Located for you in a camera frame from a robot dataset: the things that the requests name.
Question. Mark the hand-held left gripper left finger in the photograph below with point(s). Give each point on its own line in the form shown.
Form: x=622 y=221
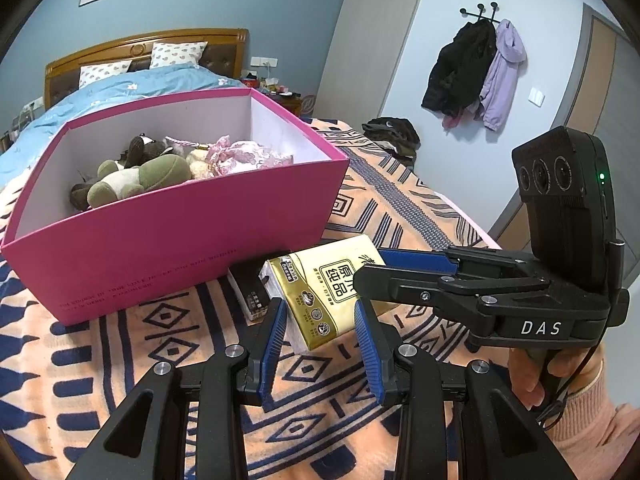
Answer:
x=272 y=350

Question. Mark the white wall switch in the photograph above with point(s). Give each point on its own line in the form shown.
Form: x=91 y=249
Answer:
x=538 y=96

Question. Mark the wooden nightstand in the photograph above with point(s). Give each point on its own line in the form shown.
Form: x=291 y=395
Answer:
x=290 y=104

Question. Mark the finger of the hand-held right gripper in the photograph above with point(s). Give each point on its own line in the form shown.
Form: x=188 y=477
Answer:
x=400 y=285
x=415 y=259

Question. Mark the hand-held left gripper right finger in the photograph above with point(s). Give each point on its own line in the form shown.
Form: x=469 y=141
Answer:
x=369 y=355

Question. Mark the green white plush toy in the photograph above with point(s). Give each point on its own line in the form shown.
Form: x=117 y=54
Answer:
x=140 y=150

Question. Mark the round patterned fan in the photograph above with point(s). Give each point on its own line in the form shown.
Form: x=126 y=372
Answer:
x=307 y=105

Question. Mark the pink hanging garment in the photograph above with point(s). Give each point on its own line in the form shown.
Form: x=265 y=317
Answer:
x=455 y=120

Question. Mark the pink cardboard box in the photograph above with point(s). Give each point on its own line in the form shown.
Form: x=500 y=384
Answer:
x=150 y=250

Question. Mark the person's right forearm pink sleeve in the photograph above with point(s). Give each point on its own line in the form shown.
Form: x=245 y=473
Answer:
x=590 y=435

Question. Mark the grey room door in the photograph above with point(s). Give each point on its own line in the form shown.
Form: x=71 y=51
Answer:
x=600 y=85

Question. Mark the person's right hand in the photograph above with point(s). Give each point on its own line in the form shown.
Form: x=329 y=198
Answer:
x=522 y=380

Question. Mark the pink floral cloth pouch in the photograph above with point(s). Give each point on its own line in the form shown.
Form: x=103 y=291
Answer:
x=245 y=155

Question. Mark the bedside bottles and clutter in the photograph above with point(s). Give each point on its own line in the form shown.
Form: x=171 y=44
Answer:
x=10 y=130

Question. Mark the blue floral duvet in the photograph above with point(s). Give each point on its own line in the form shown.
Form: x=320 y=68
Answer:
x=100 y=95

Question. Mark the orange navy patterned blanket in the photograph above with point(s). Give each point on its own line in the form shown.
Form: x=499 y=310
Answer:
x=400 y=200

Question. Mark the cream plush toy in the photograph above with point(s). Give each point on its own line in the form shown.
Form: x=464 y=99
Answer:
x=197 y=165

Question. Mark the white power strip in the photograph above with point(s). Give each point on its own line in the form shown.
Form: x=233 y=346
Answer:
x=31 y=104

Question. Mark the cluttered nightstand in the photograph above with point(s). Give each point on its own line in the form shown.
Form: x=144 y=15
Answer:
x=265 y=85

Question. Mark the black wall hook rack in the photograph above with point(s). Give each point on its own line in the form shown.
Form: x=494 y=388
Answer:
x=480 y=10

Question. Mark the purple hanging jacket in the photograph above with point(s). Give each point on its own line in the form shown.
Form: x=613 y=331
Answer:
x=500 y=80

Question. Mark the white wall socket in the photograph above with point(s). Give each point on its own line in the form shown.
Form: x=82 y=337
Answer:
x=262 y=61

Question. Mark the black hanging jacket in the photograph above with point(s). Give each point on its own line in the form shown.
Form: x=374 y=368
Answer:
x=455 y=70

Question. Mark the yellow tissue pack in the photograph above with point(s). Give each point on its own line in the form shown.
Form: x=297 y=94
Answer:
x=320 y=285

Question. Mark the white spotted pillow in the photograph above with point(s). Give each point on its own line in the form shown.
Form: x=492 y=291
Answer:
x=102 y=75
x=177 y=54

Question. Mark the black labelled box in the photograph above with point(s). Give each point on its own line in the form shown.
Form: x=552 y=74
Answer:
x=250 y=285

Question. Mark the wooden bed headboard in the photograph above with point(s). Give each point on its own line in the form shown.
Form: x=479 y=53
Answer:
x=65 y=75

